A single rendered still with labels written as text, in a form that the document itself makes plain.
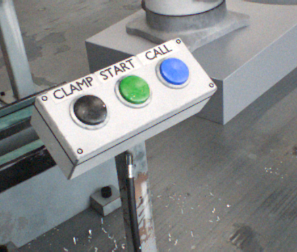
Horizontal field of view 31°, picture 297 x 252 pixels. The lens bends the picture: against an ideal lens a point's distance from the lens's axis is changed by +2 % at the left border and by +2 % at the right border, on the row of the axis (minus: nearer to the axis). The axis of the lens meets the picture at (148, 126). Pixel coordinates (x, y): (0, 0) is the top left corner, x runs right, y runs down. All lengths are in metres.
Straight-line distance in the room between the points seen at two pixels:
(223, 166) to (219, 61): 0.21
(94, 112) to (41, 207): 0.29
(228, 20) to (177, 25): 0.11
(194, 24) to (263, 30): 0.14
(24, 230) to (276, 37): 0.57
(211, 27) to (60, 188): 0.45
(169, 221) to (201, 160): 0.15
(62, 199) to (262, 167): 0.31
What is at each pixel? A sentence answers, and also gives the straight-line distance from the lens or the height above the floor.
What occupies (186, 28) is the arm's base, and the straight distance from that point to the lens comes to 1.00.
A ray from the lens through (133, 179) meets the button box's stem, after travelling 0.54.
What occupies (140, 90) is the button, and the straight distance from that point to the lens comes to 0.50.
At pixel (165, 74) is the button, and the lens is 0.52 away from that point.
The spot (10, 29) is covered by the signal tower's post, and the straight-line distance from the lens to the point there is 1.03.
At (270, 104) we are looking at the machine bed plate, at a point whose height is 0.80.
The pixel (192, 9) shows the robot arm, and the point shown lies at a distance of 0.99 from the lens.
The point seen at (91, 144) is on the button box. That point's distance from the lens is 0.47.
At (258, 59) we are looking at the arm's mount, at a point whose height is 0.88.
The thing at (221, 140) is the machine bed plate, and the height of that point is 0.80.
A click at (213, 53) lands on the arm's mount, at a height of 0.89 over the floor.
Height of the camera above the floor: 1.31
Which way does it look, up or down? 33 degrees down
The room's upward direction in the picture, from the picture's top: 6 degrees counter-clockwise
